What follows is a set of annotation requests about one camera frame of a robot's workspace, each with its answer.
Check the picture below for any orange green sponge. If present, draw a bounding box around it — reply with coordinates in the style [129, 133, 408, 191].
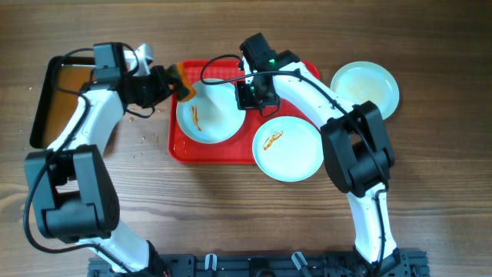
[166, 62, 197, 102]

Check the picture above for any light blue plate top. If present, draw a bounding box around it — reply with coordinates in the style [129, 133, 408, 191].
[176, 81, 246, 144]

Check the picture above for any light blue plate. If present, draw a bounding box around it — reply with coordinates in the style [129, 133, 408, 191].
[252, 116, 324, 182]
[176, 81, 246, 144]
[331, 61, 400, 119]

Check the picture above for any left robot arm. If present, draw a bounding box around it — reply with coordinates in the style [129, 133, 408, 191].
[23, 42, 195, 276]

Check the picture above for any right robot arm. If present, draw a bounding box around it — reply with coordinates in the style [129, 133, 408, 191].
[236, 33, 397, 274]

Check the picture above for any red plastic tray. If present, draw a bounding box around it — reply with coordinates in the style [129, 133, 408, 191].
[168, 60, 314, 165]

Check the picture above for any black water tray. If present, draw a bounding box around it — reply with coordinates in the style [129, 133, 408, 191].
[29, 56, 95, 149]

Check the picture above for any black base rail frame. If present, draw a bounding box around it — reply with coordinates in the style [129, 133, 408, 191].
[87, 250, 430, 277]

